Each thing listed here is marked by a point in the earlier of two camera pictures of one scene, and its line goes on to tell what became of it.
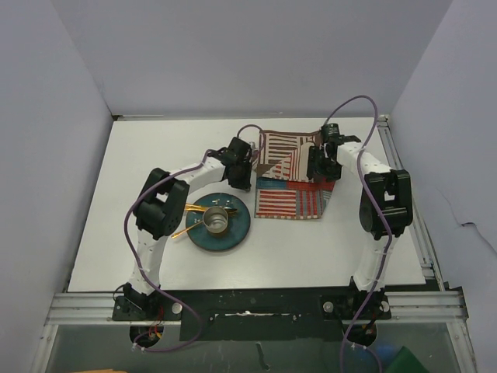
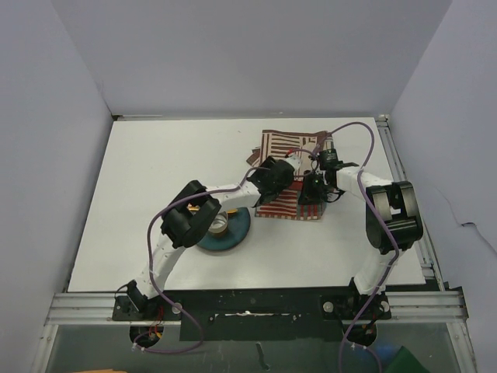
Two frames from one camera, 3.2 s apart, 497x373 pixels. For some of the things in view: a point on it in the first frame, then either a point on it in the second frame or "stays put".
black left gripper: [245, 183] → [267, 163]
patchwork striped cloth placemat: [283, 189] stays put
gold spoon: [190, 207] stays put
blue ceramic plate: [238, 228] stays put
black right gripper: [314, 168] → [308, 196]
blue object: [387, 351] stays put
